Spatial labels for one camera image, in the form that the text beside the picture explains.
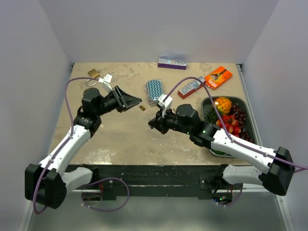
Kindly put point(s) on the purple white box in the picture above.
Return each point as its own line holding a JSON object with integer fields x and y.
{"x": 173, "y": 61}

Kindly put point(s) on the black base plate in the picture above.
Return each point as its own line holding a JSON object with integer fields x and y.
{"x": 202, "y": 182}

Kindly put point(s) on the orange box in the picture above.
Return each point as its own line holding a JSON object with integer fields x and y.
{"x": 218, "y": 77}

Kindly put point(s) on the red white box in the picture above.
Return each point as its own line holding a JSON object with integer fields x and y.
{"x": 191, "y": 88}

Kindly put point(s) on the grey fruit tray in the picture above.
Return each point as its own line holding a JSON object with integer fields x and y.
{"x": 206, "y": 103}

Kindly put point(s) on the large brass padlock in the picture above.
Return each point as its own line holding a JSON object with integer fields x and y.
{"x": 93, "y": 74}

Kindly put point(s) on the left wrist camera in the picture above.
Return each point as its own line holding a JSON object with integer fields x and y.
{"x": 105, "y": 82}

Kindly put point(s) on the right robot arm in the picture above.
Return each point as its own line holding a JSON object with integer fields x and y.
{"x": 267, "y": 167}

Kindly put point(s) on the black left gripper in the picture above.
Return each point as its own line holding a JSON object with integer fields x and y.
{"x": 124, "y": 100}

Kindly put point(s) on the aluminium rail frame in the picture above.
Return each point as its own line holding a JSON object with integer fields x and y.
{"x": 255, "y": 210}

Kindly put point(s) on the dark grapes bunch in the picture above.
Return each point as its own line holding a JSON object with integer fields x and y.
{"x": 239, "y": 121}

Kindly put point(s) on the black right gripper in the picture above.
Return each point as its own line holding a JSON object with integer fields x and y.
{"x": 159, "y": 122}

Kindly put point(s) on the toy pineapple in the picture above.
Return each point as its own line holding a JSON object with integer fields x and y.
{"x": 223, "y": 106}

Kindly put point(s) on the blue zigzag pouch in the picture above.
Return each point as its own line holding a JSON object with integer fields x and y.
{"x": 155, "y": 92}

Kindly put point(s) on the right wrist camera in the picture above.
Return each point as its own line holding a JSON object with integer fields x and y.
{"x": 164, "y": 104}

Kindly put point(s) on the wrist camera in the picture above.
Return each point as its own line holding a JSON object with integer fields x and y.
{"x": 105, "y": 82}
{"x": 164, "y": 104}

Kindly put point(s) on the green avocado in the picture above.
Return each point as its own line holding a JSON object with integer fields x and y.
{"x": 218, "y": 152}

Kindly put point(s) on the small brass padlock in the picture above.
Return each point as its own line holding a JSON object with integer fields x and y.
{"x": 141, "y": 107}

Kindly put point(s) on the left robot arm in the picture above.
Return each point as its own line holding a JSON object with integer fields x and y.
{"x": 48, "y": 183}

